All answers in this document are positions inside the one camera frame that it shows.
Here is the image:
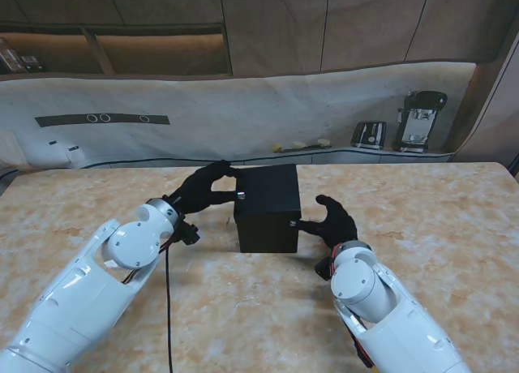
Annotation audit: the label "wooden wall shelf niche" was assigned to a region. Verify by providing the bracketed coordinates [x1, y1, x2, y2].
[0, 22, 234, 76]

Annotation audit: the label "dark strip with white rings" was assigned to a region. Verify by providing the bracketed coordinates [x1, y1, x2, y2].
[34, 113, 171, 128]

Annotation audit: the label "black gift box lid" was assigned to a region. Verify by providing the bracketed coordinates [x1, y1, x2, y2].
[233, 163, 302, 225]

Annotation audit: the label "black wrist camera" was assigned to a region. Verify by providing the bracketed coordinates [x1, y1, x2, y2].
[315, 255, 334, 281]
[178, 221, 202, 247]

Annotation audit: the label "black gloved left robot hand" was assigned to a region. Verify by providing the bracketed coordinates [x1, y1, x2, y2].
[164, 160, 247, 217]

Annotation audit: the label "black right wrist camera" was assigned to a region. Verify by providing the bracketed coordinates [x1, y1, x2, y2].
[315, 255, 334, 281]

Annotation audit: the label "black open gift box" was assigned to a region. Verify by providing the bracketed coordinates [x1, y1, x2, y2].
[236, 210, 301, 254]

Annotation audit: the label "black device on shelf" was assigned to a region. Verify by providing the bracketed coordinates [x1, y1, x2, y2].
[19, 54, 46, 71]

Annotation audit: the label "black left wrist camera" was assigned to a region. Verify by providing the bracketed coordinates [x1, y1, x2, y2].
[178, 221, 202, 247]

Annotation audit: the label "black toaster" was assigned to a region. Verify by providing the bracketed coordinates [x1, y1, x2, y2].
[350, 120, 388, 150]

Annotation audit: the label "white protective cloth cover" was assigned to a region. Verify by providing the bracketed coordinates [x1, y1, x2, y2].
[0, 60, 478, 171]

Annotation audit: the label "grey counter ledge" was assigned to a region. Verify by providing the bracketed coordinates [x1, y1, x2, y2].
[0, 145, 455, 175]

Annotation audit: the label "red black left arm cables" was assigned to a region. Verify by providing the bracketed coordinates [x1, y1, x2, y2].
[119, 226, 183, 373]

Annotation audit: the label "yellow fruit pieces on board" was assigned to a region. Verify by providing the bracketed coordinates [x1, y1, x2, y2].
[271, 139, 332, 153]

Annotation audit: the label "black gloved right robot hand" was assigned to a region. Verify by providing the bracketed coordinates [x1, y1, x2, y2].
[290, 194, 358, 251]

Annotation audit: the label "black silver coffee machine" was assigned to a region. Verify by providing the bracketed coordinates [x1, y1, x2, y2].
[392, 90, 448, 154]

